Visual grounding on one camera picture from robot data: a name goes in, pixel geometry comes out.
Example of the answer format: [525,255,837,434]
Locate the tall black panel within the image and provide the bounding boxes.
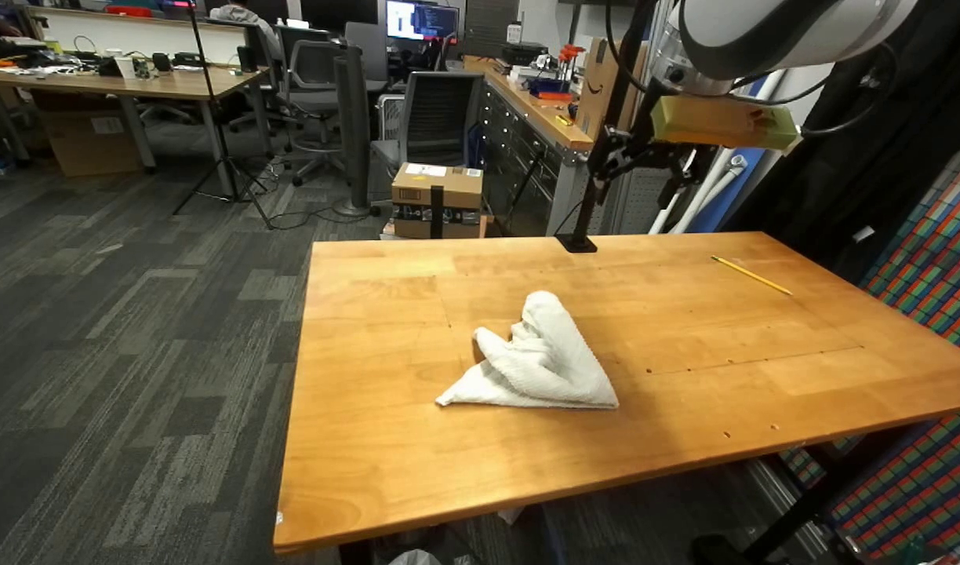
[332,45,373,218]

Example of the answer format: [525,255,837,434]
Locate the yellow wrist camera mount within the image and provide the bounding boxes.
[646,92,803,153]

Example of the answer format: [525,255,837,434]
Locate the long wooden desk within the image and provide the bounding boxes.
[0,60,269,200]

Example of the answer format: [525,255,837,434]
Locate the black tripod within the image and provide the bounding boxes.
[168,0,276,230]

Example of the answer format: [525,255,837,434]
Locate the small cardboard box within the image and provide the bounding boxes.
[390,161,489,241]

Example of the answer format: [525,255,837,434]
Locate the grey office chair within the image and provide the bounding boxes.
[274,34,347,183]

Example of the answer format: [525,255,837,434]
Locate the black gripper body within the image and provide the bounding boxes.
[598,112,707,183]

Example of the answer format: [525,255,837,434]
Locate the drawer cabinet with wooden top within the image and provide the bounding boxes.
[461,55,692,237]

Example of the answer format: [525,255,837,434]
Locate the colourful plaid cloth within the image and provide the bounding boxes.
[781,136,960,565]

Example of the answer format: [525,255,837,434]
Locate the black table frame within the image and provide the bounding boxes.
[692,428,906,565]

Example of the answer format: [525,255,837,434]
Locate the black camera stand pole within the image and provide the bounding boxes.
[554,0,656,257]

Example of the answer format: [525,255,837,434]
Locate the white cloth towel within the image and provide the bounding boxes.
[433,288,622,414]

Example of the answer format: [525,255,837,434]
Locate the cardboard box under desk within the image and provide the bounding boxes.
[38,96,144,179]

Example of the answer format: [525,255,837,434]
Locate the large cardboard box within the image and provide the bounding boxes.
[574,39,671,158]

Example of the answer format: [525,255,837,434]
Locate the yellow pencil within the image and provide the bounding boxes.
[711,255,796,297]

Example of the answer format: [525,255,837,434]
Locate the lit computer monitor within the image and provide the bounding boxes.
[381,0,461,45]

